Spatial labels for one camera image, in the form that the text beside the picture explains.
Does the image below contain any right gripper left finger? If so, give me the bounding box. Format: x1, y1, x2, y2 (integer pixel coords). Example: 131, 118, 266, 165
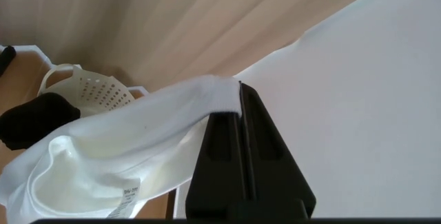
185, 112, 250, 218

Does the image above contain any white printed t-shirt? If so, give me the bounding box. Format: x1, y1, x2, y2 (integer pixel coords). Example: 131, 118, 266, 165
0, 74, 243, 224

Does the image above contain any black garment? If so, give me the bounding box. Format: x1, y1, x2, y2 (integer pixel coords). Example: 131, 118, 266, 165
0, 92, 81, 151

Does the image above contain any white laundry basket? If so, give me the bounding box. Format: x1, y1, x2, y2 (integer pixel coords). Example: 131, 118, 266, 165
37, 63, 150, 119

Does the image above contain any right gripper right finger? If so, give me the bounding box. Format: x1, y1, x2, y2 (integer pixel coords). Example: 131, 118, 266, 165
239, 82, 317, 218

